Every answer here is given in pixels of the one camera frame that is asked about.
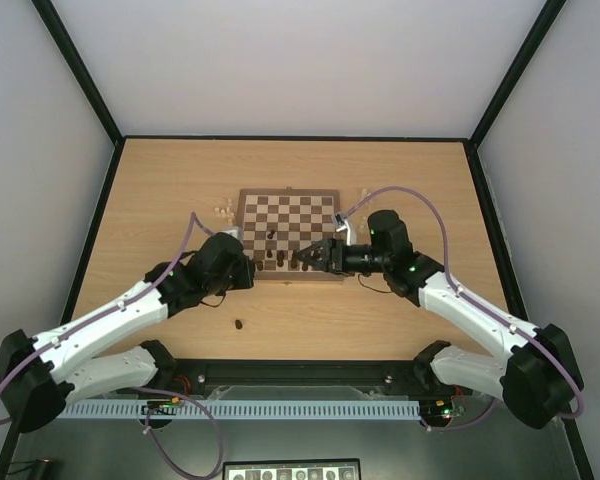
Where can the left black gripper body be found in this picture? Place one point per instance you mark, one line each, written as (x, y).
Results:
(238, 282)

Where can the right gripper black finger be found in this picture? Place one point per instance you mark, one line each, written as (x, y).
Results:
(322, 263)
(316, 252)

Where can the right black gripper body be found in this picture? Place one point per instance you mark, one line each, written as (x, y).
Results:
(336, 256)

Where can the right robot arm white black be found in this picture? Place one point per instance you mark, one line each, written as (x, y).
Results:
(429, 285)

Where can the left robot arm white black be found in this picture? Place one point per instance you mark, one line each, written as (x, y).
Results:
(164, 292)

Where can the wooden chess board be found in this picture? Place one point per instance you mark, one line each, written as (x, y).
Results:
(299, 218)

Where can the left circuit board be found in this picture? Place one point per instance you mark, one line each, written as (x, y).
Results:
(166, 402)

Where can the circuit board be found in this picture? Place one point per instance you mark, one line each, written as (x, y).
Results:
(166, 402)
(446, 408)

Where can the right circuit board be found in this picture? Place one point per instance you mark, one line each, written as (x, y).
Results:
(446, 408)

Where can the small dark cylinder object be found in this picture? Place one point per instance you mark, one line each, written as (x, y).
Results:
(42, 469)

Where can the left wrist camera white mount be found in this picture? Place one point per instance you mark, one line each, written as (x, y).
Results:
(234, 231)

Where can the black aluminium frame rail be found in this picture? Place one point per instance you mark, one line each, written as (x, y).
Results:
(300, 372)

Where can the grey slotted cable duct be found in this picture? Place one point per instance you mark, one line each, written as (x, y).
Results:
(245, 410)

